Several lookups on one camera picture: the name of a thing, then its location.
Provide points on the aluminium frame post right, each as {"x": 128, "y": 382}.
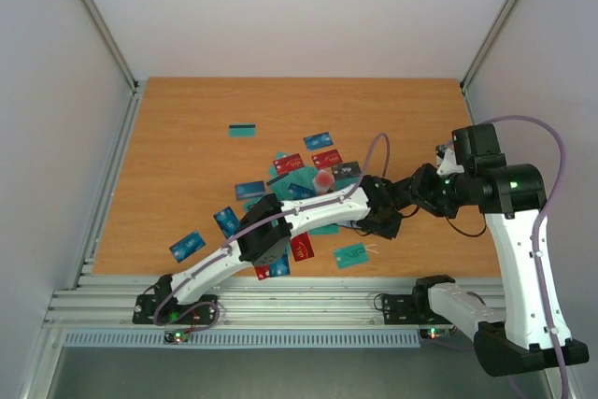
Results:
{"x": 491, "y": 38}

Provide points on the blue vip card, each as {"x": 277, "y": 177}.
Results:
{"x": 318, "y": 141}
{"x": 187, "y": 246}

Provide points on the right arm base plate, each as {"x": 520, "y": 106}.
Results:
{"x": 403, "y": 310}

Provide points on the red card centre front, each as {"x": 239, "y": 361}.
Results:
{"x": 301, "y": 248}

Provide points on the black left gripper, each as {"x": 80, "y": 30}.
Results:
{"x": 391, "y": 232}

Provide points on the blue VIP card far left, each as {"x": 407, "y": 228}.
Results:
{"x": 187, "y": 246}

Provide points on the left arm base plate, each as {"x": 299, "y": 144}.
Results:
{"x": 201, "y": 313}

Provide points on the white red circle card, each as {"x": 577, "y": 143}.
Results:
{"x": 323, "y": 182}

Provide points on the aluminium frame post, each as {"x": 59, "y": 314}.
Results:
{"x": 491, "y": 38}
{"x": 113, "y": 48}

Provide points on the aluminium frame post left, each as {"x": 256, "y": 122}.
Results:
{"x": 113, "y": 48}

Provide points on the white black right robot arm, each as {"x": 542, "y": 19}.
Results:
{"x": 532, "y": 334}

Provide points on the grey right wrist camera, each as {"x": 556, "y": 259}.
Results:
{"x": 446, "y": 161}

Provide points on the blue VIP card back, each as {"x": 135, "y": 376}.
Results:
{"x": 318, "y": 141}

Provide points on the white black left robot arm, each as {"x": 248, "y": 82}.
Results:
{"x": 262, "y": 239}

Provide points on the teal VIP card front right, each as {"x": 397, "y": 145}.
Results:
{"x": 351, "y": 255}

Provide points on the teal card with magnetic stripe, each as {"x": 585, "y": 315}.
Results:
{"x": 242, "y": 130}

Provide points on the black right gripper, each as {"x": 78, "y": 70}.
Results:
{"x": 427, "y": 188}

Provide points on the grey slotted cable duct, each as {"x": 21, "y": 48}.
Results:
{"x": 244, "y": 339}

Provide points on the blue card left middle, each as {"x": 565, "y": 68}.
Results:
{"x": 227, "y": 221}

